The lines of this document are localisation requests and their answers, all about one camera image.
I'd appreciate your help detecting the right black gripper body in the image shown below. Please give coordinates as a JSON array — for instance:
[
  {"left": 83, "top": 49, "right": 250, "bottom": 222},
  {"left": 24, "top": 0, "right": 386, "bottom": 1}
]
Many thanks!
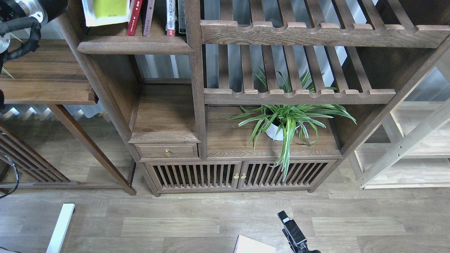
[{"left": 291, "top": 246, "right": 321, "bottom": 253}]

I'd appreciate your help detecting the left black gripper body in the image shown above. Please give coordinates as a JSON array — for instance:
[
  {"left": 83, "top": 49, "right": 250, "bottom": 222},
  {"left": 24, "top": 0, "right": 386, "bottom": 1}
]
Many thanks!
[{"left": 0, "top": 0, "right": 69, "bottom": 25}]

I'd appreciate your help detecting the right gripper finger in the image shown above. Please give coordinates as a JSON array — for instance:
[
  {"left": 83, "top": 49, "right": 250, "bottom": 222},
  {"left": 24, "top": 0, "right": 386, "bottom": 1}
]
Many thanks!
[{"left": 277, "top": 211, "right": 307, "bottom": 248}]

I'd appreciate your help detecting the white purple book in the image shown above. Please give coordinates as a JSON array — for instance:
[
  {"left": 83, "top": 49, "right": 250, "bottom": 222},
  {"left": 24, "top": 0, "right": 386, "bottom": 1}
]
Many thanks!
[{"left": 234, "top": 234, "right": 276, "bottom": 253}]

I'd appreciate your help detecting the yellow green book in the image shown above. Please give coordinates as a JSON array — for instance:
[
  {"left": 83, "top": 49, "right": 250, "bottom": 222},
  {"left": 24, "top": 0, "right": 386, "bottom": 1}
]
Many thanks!
[{"left": 82, "top": 0, "right": 130, "bottom": 27}]

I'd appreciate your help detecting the white robot base bar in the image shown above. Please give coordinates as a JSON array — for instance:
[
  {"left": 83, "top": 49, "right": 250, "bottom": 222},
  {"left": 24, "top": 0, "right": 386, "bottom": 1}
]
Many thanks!
[{"left": 46, "top": 203, "right": 75, "bottom": 253}]

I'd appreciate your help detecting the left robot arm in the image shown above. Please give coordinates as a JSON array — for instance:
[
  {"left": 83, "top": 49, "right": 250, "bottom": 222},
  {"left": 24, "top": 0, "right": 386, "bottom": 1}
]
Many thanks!
[{"left": 1, "top": 0, "right": 69, "bottom": 67}]

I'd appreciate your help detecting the green plant leaves left edge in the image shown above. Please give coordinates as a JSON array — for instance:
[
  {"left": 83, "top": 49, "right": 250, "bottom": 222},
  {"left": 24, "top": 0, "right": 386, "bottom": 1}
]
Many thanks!
[{"left": 0, "top": 32, "right": 23, "bottom": 79}]

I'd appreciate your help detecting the white plant pot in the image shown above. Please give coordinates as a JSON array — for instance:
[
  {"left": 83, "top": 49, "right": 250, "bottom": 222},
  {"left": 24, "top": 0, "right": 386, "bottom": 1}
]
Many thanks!
[{"left": 265, "top": 122, "right": 287, "bottom": 141}]

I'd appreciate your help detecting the dark wooden bookshelf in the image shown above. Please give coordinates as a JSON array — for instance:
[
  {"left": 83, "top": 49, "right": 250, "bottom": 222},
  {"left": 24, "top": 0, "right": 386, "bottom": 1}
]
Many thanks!
[{"left": 57, "top": 0, "right": 449, "bottom": 196}]

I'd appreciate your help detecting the red white upright book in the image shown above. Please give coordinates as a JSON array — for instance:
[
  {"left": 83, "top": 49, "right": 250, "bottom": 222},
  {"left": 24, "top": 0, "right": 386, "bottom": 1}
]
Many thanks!
[{"left": 166, "top": 0, "right": 176, "bottom": 37}]

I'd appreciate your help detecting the dark upright book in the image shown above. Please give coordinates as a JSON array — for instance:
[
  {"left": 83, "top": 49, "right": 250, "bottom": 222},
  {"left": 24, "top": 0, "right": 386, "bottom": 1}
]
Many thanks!
[{"left": 176, "top": 0, "right": 186, "bottom": 36}]

